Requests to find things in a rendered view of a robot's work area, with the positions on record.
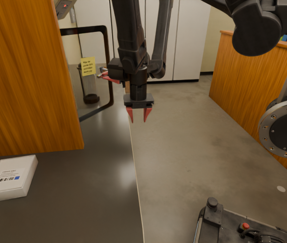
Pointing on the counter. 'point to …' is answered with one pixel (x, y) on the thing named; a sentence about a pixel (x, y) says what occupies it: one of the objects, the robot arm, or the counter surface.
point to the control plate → (62, 7)
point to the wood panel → (25, 81)
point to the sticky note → (88, 66)
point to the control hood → (67, 8)
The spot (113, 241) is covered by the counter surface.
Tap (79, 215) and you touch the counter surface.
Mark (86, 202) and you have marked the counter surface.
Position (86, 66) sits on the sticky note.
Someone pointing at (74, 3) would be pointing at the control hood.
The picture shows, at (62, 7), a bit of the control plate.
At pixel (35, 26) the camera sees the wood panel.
